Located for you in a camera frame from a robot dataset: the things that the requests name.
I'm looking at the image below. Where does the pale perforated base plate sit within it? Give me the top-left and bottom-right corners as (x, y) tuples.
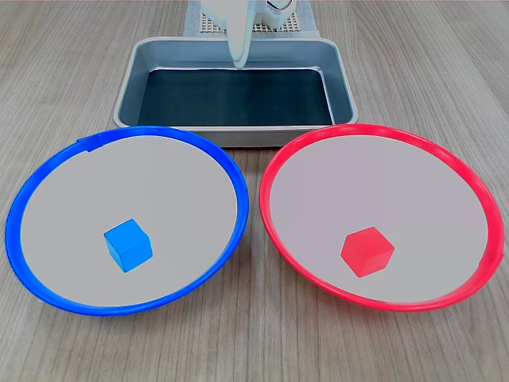
(197, 10), (303, 35)

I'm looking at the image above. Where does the blue-rimmed white plate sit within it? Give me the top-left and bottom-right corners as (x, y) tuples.
(4, 125), (251, 318)

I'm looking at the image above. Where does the blue cube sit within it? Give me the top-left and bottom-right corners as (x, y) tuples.
(103, 217), (154, 275)

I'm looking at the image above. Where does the red-rimmed white plate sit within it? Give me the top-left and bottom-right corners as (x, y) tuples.
(258, 123), (506, 314)

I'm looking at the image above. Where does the red cube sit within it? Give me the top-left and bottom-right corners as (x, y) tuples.
(340, 226), (396, 279)

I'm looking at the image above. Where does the steel tray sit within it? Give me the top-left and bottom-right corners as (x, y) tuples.
(113, 36), (359, 148)

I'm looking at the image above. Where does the black tray mat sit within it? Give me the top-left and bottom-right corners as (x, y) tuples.
(137, 67), (336, 127)

